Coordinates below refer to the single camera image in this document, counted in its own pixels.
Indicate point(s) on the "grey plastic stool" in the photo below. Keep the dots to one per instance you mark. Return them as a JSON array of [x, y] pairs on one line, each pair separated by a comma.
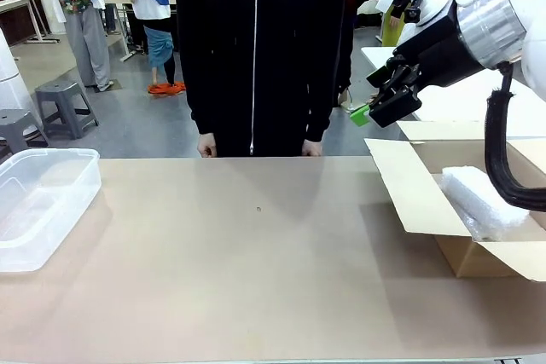
[[19, 125], [68, 99]]

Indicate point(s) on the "wooden background table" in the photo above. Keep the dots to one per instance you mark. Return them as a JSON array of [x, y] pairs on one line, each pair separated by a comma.
[[25, 1]]

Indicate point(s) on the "white background table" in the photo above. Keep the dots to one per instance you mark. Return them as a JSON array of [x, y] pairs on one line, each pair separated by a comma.
[[460, 95]]

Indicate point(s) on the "yellow-green chair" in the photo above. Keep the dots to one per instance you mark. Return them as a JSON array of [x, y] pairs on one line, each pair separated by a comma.
[[391, 31]]

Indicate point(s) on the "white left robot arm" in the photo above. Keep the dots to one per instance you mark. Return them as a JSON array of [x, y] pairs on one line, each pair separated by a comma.
[[8, 78]]

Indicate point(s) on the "person's right hand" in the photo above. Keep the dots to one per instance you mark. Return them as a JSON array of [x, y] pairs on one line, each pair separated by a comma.
[[207, 146]]

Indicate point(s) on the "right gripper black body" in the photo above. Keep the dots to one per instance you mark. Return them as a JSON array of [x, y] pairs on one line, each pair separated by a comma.
[[443, 59]]

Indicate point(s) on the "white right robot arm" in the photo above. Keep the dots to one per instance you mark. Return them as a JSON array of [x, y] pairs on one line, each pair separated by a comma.
[[533, 31]]

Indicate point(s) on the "small background desk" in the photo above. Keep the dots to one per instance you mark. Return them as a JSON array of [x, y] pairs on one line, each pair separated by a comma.
[[119, 10]]

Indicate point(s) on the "clear plastic storage container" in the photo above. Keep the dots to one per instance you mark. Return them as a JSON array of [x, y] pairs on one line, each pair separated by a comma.
[[47, 206]]

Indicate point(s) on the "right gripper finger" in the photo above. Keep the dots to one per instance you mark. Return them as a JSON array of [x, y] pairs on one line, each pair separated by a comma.
[[401, 72], [394, 106]]

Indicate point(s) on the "person's left hand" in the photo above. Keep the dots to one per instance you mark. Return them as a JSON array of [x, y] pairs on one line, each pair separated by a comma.
[[312, 148]]

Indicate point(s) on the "person's torso black hoodie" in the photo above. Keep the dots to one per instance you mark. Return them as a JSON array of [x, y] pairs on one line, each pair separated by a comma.
[[256, 40]]

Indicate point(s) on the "person's left forearm black sleeve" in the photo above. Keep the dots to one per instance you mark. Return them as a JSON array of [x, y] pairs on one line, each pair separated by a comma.
[[326, 99]]

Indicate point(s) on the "bystander in floral shirt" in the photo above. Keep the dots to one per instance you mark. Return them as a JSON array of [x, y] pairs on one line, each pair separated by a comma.
[[85, 19]]

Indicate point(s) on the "orange shoe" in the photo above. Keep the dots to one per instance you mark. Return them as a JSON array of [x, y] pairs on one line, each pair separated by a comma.
[[158, 90], [178, 86]]

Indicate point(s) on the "brown cardboard box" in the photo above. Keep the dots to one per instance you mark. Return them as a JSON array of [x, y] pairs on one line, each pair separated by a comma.
[[426, 198]]

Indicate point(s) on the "person's right forearm black sleeve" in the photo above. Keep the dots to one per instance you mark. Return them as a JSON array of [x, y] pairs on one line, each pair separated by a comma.
[[194, 99]]

